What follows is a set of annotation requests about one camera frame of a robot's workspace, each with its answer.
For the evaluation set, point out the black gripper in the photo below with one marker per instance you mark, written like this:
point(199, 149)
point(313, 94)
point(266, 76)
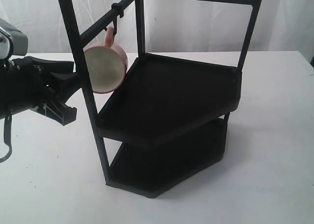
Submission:
point(29, 83)

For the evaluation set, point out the pink ceramic mug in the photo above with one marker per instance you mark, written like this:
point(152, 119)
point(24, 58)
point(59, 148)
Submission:
point(107, 64)

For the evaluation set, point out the black sliding hook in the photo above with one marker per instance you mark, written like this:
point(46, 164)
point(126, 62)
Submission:
point(117, 10)

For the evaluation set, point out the black two-tier corner rack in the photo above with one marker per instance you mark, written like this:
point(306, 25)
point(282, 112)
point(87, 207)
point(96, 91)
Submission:
point(168, 119)

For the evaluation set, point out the white backdrop curtain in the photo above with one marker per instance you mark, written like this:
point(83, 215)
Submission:
point(175, 25)

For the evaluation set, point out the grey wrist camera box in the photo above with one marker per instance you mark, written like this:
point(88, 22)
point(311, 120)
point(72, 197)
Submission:
point(12, 41)

